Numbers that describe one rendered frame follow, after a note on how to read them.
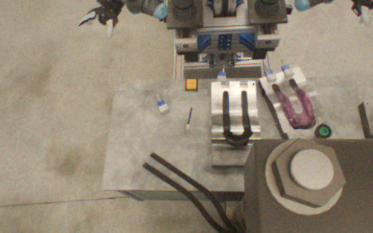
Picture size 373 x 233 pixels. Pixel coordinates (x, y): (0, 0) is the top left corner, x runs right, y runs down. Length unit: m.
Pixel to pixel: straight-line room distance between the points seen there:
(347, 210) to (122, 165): 1.44
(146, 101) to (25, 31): 2.17
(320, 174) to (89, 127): 2.55
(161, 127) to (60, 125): 1.40
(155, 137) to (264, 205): 1.37
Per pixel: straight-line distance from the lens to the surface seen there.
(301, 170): 0.44
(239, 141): 1.68
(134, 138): 1.82
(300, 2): 1.56
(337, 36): 3.30
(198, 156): 1.73
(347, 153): 0.53
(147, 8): 1.53
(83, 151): 2.81
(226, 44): 2.06
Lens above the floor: 2.47
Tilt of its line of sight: 67 degrees down
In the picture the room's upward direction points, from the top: 11 degrees counter-clockwise
